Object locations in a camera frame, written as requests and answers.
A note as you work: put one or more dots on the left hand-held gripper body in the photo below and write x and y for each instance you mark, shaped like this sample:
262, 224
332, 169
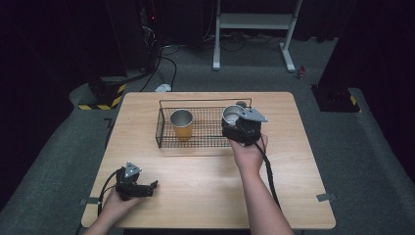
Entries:
129, 184

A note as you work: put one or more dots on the orange metal cup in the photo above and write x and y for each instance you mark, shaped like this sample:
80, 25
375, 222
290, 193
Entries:
181, 125

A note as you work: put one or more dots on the dark equipment rack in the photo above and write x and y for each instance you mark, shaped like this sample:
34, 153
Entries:
148, 32

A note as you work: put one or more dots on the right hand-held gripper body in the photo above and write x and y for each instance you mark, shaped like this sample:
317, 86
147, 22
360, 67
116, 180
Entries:
246, 127

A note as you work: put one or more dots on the white metal stand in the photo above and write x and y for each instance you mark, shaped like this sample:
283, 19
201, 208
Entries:
254, 21

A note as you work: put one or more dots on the small red object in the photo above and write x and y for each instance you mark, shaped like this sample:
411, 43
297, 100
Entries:
301, 72

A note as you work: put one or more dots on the black base with hazard stripes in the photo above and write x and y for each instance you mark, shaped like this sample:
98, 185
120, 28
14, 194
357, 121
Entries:
104, 93
336, 99

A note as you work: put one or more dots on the person's left hand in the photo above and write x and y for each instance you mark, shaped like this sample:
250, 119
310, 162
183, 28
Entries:
118, 209

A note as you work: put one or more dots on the white power adapter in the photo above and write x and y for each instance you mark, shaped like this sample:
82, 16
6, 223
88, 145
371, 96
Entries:
163, 87

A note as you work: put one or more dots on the silver metal cup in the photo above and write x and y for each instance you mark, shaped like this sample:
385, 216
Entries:
231, 113

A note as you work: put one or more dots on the grey round basket tag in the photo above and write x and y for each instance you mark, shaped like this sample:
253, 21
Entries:
242, 103

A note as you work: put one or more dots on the person's right hand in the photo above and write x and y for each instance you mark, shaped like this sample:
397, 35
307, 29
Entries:
249, 156

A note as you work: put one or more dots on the grey tape strip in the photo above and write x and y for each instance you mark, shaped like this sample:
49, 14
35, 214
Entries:
326, 197
89, 201

